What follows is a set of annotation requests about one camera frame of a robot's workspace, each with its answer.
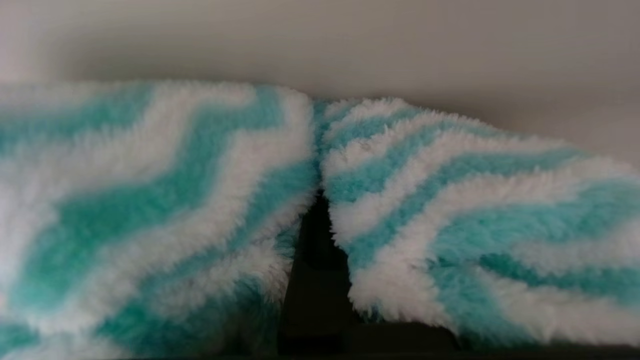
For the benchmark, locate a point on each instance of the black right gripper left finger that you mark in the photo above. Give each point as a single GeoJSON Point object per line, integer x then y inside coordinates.
{"type": "Point", "coordinates": [317, 300]}

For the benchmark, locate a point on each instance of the teal white striped cloth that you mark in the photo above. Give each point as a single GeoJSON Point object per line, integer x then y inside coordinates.
{"type": "Point", "coordinates": [150, 200]}

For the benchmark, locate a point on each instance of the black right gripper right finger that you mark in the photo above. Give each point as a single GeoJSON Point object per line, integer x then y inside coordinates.
{"type": "Point", "coordinates": [400, 337]}

